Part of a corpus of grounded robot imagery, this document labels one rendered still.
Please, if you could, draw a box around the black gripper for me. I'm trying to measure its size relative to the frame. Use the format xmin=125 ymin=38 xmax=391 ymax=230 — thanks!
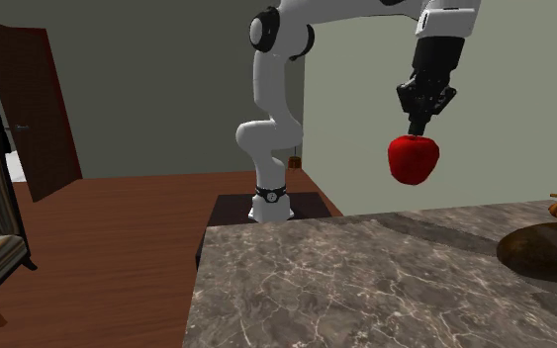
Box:
xmin=396 ymin=35 xmax=467 ymax=137

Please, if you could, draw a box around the red apple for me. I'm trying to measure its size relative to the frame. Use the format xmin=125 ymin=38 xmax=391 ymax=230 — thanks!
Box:
xmin=386 ymin=134 xmax=441 ymax=186

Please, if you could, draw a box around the small brown hanging object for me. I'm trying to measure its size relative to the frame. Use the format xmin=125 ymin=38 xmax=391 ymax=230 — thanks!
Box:
xmin=287 ymin=146 xmax=303 ymax=171

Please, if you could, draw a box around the dark robot stand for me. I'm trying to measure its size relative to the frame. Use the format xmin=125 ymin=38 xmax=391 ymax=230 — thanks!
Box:
xmin=194 ymin=191 xmax=333 ymax=271

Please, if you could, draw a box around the brown round loaf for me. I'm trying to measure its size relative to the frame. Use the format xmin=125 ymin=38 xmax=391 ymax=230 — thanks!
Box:
xmin=496 ymin=221 xmax=557 ymax=285

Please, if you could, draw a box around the dark brown wooden door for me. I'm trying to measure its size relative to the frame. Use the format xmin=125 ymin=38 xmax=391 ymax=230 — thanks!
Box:
xmin=0 ymin=17 xmax=84 ymax=204

